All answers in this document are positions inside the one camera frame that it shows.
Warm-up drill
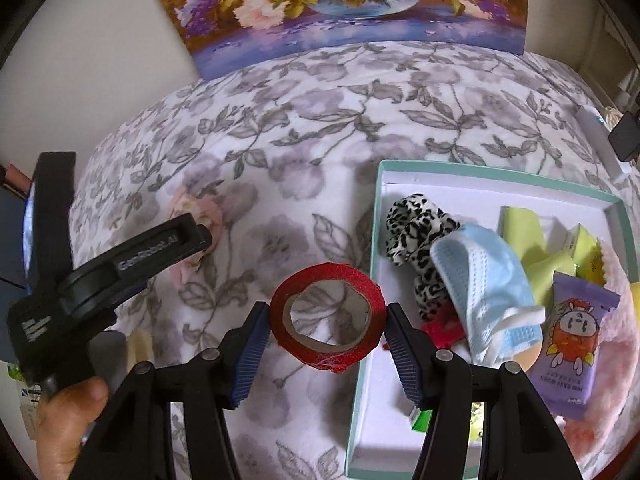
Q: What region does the floral grey white blanket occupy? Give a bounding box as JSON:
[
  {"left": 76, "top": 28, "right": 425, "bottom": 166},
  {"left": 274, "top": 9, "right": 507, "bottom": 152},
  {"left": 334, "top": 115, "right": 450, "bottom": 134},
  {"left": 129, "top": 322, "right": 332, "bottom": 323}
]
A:
[{"left": 67, "top": 39, "right": 640, "bottom": 480}]

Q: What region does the blue face mask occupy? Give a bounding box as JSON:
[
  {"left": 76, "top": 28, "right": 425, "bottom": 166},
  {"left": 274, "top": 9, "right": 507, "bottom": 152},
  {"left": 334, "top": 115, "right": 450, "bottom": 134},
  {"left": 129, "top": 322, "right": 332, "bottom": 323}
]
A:
[{"left": 430, "top": 223, "right": 546, "bottom": 367}]

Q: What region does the person's left hand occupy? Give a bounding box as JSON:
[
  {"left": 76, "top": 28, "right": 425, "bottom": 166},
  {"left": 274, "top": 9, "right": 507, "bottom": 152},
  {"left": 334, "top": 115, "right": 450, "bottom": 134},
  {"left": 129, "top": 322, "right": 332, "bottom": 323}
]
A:
[{"left": 36, "top": 377, "right": 110, "bottom": 480}]

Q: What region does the flower still-life painting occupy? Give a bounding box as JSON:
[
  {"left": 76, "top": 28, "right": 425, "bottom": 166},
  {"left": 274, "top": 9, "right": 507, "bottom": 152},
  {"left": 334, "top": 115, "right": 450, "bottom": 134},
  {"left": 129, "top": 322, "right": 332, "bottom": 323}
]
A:
[{"left": 158, "top": 0, "right": 527, "bottom": 79}]

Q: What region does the teal white shallow box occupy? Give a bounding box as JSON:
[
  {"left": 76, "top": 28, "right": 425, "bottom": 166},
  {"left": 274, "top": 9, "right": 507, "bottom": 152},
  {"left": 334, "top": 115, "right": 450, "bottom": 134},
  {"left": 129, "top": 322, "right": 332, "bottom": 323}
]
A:
[{"left": 345, "top": 160, "right": 639, "bottom": 479}]

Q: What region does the green tissue pack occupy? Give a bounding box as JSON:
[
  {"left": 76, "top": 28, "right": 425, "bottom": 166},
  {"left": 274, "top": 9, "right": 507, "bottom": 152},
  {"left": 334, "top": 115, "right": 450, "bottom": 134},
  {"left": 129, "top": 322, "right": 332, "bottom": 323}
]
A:
[{"left": 565, "top": 224, "right": 604, "bottom": 286}]

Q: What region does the light green cloth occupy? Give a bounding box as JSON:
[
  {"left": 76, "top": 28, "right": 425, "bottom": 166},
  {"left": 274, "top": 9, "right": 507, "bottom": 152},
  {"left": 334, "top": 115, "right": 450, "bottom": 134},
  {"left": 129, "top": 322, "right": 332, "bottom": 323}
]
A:
[{"left": 500, "top": 206, "right": 576, "bottom": 309}]

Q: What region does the pink fluffy cloth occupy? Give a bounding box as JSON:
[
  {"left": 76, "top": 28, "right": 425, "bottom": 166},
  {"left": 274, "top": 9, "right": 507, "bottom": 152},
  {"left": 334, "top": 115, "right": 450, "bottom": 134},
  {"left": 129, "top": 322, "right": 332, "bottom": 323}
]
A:
[{"left": 563, "top": 242, "right": 639, "bottom": 479}]

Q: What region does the yellow sponge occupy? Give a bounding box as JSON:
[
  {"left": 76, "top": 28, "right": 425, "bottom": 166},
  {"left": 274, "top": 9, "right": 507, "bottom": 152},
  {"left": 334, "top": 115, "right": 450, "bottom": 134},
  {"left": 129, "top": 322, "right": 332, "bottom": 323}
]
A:
[{"left": 630, "top": 282, "right": 640, "bottom": 325}]

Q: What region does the white power strip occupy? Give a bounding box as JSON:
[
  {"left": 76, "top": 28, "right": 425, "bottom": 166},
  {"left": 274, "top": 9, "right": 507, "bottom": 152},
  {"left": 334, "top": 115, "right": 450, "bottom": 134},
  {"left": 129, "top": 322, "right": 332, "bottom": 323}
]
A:
[{"left": 576, "top": 106, "right": 631, "bottom": 183}]

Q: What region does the leopard print scrunchie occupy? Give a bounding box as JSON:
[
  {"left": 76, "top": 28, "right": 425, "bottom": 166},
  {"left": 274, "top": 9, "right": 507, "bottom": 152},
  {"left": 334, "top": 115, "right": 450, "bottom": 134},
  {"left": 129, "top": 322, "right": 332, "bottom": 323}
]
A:
[{"left": 385, "top": 193, "right": 461, "bottom": 322}]

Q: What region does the green white tube package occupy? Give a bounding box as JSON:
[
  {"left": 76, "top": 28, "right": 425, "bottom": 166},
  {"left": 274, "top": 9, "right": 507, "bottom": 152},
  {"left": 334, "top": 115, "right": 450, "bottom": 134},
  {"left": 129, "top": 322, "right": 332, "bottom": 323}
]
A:
[{"left": 409, "top": 401, "right": 484, "bottom": 443}]

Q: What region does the red tape roll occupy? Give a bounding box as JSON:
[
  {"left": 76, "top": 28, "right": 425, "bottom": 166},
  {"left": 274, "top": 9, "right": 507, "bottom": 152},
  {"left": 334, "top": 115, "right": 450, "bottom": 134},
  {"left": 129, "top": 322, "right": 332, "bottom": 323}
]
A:
[{"left": 269, "top": 262, "right": 386, "bottom": 373}]

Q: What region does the black power adapter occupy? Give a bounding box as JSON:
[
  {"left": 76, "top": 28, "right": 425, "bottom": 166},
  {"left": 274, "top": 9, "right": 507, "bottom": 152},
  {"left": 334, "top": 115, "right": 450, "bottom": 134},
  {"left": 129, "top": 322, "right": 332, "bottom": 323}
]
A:
[{"left": 608, "top": 112, "right": 640, "bottom": 162}]

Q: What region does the dark cabinet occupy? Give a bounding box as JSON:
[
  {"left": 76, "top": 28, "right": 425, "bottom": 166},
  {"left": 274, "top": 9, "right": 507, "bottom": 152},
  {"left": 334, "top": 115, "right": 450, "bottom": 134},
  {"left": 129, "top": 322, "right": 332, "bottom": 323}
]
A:
[{"left": 0, "top": 166, "right": 26, "bottom": 364}]

